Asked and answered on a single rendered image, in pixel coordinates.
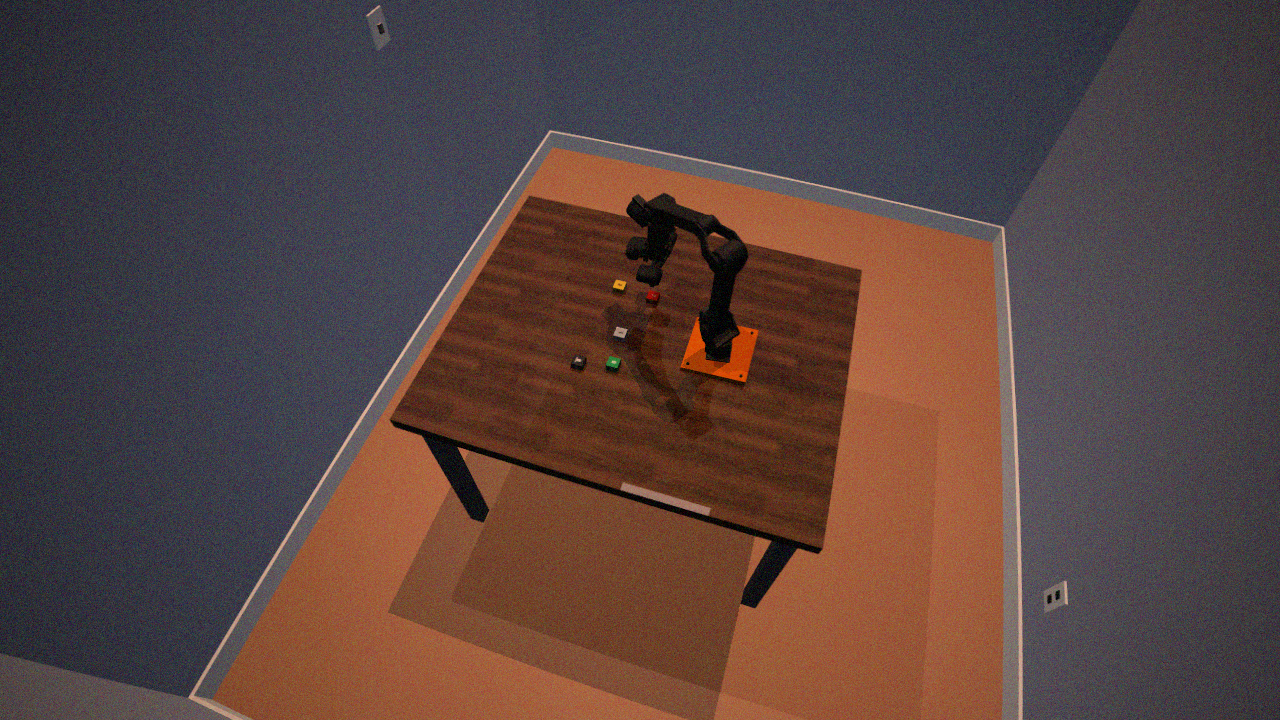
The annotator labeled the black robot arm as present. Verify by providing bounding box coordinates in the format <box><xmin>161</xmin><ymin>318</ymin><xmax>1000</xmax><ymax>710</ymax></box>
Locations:
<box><xmin>625</xmin><ymin>193</ymin><xmax>748</xmax><ymax>363</ymax></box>

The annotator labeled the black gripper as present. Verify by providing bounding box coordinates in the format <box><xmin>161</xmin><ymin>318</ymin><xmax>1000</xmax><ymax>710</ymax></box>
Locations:
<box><xmin>636</xmin><ymin>232</ymin><xmax>677</xmax><ymax>287</ymax></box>

